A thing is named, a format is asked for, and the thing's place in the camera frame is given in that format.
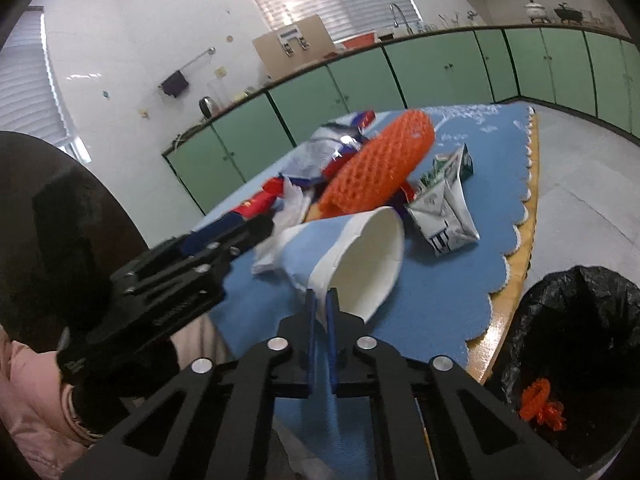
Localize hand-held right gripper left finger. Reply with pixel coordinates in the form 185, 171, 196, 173
62, 290, 321, 480

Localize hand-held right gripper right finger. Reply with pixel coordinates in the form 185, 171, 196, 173
325, 287, 583, 480

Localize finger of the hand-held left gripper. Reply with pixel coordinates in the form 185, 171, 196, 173
190, 236, 262, 287
150, 214, 276, 262

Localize blue snack wrapper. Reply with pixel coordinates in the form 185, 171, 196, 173
182, 212, 251, 256

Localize white paper cup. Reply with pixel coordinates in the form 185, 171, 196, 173
280, 206, 406, 325

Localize milk carton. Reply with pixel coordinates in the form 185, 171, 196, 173
406, 142, 481, 258

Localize trash bin with black bag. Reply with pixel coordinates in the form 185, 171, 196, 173
492, 265, 640, 471

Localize person's left forearm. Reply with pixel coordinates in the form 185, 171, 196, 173
0, 327, 131, 480

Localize person's left hand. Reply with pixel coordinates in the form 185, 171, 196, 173
60, 332, 180, 443

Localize red snack wrapper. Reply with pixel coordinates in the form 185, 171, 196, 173
232, 177, 286, 221

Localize crumpled white tissue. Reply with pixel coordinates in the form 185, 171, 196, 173
251, 182, 313, 276

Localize person's pink jacket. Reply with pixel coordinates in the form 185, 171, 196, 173
170, 305, 237, 367

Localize silver foil wrapper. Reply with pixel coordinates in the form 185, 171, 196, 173
280, 125, 366, 186

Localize blue tablecloth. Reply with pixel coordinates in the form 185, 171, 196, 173
187, 102, 536, 480

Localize large orange foam net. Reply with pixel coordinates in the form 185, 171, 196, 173
316, 109, 436, 221

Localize dark round object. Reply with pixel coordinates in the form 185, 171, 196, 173
0, 131, 152, 343

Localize dark hanging towel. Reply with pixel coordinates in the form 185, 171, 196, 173
160, 71, 191, 98

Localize cardboard box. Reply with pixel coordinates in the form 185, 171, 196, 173
252, 14, 337, 78

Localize small orange foam net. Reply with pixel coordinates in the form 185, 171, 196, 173
519, 379, 552, 423

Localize crumpled red plastic bag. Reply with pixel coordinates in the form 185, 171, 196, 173
537, 400, 568, 433

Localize green base cabinets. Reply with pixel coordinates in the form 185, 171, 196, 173
161, 25, 640, 216

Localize narrow window blind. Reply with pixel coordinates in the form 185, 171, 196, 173
0, 7, 93, 161

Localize metal faucet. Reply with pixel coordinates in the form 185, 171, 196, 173
390, 3, 413, 36

